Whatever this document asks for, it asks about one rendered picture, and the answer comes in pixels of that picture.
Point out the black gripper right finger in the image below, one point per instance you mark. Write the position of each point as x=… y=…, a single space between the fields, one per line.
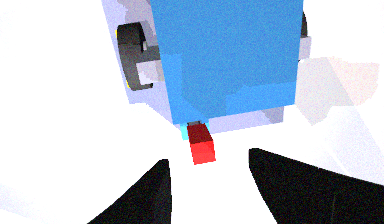
x=299 y=193

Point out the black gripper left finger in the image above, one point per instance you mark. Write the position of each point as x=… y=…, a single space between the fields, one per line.
x=147 y=201

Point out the red-headed pin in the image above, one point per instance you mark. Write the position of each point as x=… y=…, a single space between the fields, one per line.
x=201 y=143

